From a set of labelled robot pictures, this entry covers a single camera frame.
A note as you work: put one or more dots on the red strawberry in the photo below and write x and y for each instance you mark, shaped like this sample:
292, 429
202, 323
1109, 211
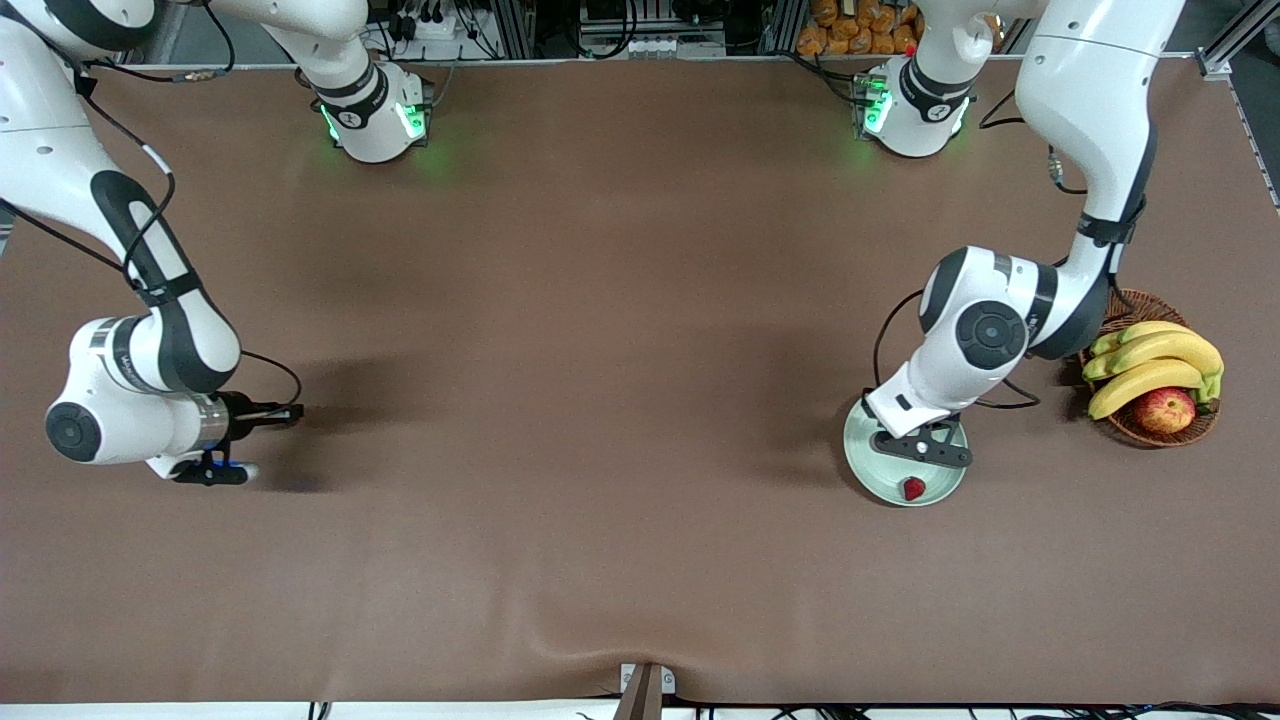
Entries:
913, 488

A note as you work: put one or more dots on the silver aluminium frame post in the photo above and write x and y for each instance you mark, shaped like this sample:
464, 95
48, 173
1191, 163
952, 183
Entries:
1218, 66

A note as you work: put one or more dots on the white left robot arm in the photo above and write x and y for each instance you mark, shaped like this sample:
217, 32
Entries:
1090, 80

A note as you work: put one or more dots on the thick yellow banana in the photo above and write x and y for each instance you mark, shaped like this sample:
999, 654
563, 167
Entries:
1140, 380

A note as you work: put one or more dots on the red yellow apple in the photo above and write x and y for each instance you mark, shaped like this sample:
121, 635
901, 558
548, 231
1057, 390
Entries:
1165, 411

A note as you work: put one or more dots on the brown wicker basket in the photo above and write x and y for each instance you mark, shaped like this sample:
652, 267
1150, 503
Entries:
1135, 305

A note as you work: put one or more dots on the brown table cloth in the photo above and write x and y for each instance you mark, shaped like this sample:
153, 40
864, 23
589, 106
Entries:
600, 300

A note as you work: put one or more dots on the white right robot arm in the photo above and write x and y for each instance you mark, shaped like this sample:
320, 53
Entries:
40, 150

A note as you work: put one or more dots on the pale green round plate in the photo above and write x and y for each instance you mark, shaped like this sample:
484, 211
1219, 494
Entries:
870, 475

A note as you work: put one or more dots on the white power strip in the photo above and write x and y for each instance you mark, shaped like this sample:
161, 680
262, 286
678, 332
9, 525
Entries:
430, 28

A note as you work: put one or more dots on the bag of bread rolls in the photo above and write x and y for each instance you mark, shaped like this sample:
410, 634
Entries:
840, 35

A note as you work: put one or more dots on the grey metal bracket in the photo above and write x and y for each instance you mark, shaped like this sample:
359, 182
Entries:
643, 695

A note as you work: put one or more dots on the white connector block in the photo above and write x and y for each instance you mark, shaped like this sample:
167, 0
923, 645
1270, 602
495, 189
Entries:
655, 46

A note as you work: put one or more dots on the yellow banana bunch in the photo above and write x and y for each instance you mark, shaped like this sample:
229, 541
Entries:
1170, 347

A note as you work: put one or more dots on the small yellow green banana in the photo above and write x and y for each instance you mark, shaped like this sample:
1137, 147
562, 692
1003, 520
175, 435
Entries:
1150, 329

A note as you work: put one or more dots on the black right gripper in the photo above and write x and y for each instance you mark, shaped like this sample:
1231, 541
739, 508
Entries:
240, 416

